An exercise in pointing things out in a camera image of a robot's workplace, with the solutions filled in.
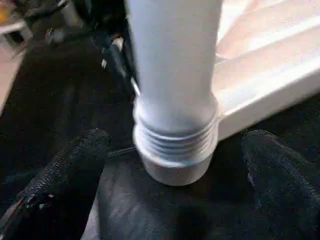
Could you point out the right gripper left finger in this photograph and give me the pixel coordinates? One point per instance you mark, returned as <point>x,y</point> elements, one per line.
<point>55,190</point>

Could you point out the white plastic table top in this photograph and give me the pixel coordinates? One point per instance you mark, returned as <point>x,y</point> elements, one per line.
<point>265,65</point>

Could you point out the white plastic table leg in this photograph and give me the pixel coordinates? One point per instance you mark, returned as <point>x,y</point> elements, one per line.
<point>175,65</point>

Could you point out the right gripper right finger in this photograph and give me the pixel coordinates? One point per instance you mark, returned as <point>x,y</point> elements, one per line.
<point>285,185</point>

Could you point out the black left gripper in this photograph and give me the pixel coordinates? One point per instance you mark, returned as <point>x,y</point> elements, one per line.
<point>102,20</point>

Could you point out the black work mat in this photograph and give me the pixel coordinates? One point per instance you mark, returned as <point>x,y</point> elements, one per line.
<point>60,100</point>

